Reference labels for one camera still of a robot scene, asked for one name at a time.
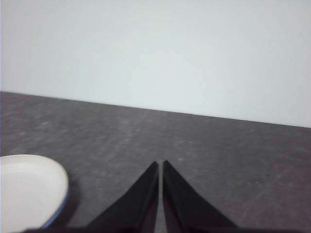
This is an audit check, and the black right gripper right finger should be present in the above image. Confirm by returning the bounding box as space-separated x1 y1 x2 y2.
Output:
162 159 241 233

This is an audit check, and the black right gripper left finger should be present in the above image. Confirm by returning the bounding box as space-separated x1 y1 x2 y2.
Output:
85 161 160 233

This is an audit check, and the blue round plate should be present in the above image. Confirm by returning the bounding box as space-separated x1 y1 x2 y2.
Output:
40 191 70 230

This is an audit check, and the white round plate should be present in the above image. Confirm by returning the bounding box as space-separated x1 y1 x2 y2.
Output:
0 154 69 230

